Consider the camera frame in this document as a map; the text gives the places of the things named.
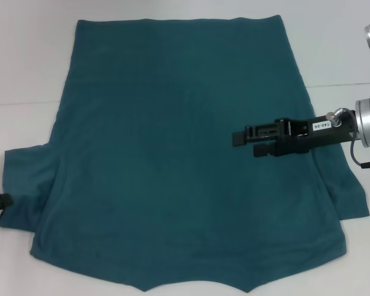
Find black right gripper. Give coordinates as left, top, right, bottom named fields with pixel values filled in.
left=232, top=110, right=358, bottom=158

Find teal t-shirt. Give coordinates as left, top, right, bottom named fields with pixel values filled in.
left=0, top=14, right=370, bottom=284

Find dark right arm cable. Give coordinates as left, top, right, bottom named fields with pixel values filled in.
left=348, top=132, right=370, bottom=170

